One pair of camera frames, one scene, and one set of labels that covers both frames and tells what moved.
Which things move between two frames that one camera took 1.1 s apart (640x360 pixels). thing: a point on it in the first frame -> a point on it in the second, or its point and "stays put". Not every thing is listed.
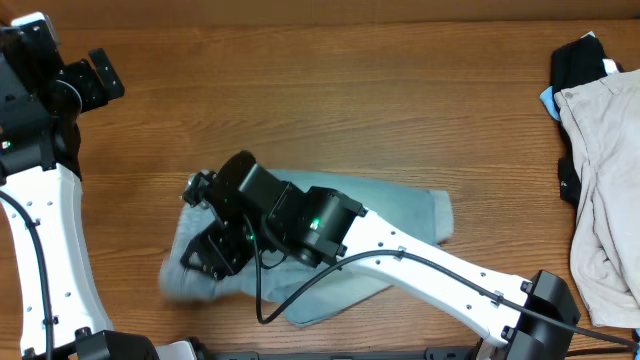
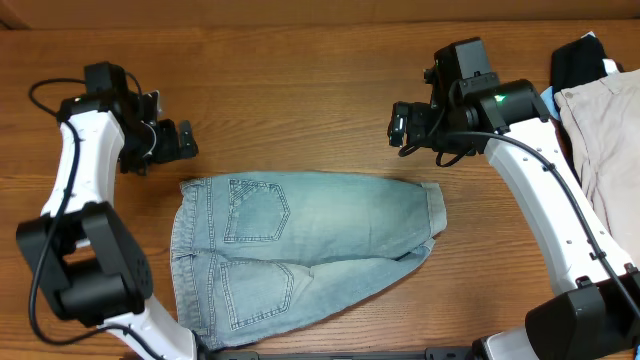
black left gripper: [105, 75] -> [167, 142]
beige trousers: [602, 122] stays put
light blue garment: [549, 101] stays put
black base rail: [445, 353] stays put
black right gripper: [234, 247] -> [421, 116]
